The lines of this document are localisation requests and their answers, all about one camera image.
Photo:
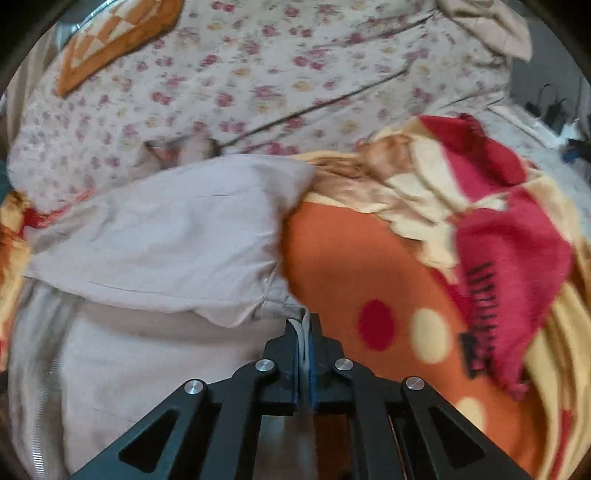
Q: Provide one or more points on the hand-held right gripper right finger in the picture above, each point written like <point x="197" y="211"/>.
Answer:
<point x="314" y="369"/>

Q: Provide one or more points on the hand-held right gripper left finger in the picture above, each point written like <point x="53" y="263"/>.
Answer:
<point x="292" y="369"/>

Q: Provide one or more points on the beige jacket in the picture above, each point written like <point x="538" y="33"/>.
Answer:
<point x="161" y="240"/>

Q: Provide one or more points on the orange red cream printed blanket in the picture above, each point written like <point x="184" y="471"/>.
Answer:
<point x="369" y="267"/>

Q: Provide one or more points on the floral quilt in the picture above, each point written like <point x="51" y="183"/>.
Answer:
<point x="277" y="69"/>

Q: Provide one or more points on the orange checkered plush blanket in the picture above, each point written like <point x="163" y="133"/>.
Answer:
<point x="111" y="37"/>

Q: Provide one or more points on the beige padded quilt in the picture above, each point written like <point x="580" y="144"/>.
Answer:
<point x="494" y="25"/>

